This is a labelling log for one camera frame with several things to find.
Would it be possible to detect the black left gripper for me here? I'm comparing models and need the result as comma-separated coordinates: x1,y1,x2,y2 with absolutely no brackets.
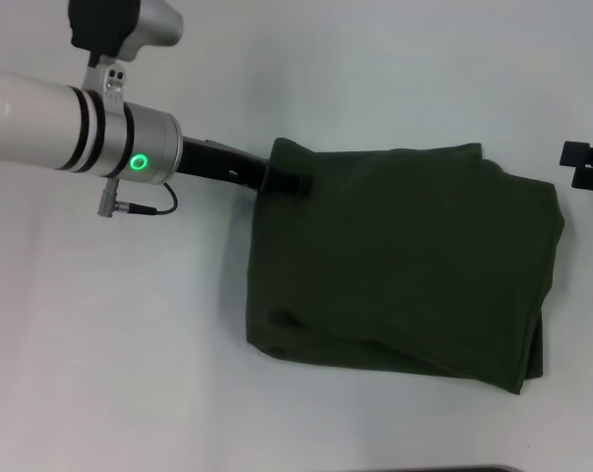
177,134,314,199

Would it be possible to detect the dark green FREE! t-shirt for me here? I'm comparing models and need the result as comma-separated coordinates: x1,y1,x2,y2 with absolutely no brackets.
244,137,568,397

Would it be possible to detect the silver metal connector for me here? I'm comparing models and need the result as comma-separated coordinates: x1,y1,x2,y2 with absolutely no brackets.
96,177,131,218

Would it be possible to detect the black cable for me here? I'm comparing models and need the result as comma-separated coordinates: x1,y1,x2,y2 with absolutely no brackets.
127,182,180,217

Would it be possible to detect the silver camera mount bracket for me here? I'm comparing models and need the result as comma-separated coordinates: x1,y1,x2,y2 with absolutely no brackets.
81,54,127,107

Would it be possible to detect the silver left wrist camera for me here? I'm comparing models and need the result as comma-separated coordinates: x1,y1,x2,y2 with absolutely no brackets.
68,0,186,63

